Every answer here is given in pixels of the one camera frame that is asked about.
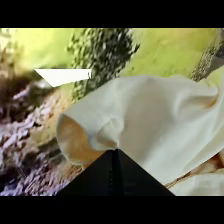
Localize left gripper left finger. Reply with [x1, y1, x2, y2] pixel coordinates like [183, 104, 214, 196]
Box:
[57, 148, 117, 197]

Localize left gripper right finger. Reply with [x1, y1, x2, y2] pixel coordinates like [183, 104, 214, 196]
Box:
[115, 148, 175, 197]

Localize cream T-shirt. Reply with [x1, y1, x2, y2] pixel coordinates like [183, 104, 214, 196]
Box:
[55, 73, 224, 197]

